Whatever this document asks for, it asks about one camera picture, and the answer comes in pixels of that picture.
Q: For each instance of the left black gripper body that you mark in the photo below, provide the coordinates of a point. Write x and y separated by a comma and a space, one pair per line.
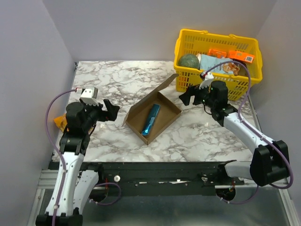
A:
97, 114

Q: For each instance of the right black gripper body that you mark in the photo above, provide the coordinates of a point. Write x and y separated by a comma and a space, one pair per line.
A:
194, 93

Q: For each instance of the blue small packet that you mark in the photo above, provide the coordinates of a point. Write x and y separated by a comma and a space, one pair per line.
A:
150, 120

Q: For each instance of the brown cardboard box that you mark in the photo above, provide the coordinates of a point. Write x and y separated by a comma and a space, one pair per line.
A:
137, 114

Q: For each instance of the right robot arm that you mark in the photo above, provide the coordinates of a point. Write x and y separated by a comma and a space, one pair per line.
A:
270, 159

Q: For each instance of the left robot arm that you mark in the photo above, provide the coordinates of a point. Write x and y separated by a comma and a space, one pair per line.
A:
73, 185

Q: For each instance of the orange snack box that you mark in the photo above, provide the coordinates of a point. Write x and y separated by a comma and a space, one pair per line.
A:
217, 53

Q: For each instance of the light blue chips bag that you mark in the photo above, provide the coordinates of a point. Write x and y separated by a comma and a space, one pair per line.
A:
207, 62

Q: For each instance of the orange candy bag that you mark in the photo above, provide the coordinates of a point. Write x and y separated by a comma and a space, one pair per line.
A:
61, 122

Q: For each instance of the green round melon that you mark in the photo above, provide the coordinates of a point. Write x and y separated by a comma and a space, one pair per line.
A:
189, 61

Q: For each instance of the orange juice carton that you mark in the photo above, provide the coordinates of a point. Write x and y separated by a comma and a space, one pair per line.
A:
240, 56

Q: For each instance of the yellow plastic basket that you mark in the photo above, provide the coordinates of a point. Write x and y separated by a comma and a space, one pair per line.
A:
199, 42

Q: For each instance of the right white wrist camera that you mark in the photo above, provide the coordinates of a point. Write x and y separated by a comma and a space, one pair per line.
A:
208, 78

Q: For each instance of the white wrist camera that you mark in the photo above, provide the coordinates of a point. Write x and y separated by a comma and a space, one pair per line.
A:
208, 78
89, 96

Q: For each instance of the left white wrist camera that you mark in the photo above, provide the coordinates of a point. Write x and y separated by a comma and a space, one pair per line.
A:
89, 96

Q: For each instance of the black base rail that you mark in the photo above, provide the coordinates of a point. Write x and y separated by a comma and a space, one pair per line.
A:
160, 178

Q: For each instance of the aluminium frame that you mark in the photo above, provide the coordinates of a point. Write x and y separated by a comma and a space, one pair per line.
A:
48, 177

